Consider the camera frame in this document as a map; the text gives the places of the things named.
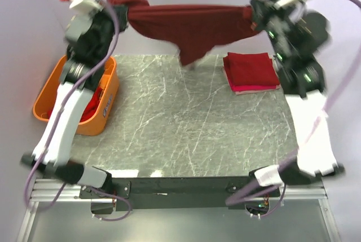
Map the orange plastic basket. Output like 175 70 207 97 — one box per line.
33 55 119 136

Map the dark red t shirt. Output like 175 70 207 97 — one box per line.
107 0 258 66

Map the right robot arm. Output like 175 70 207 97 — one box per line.
250 0 345 187

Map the bright red shirt in basket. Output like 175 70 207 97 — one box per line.
46 86 104 124

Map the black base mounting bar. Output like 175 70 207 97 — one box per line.
78 175 283 216

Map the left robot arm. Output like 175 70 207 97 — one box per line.
21 5 127 191

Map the folded dark red shirt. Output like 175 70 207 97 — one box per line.
223 52 280 86

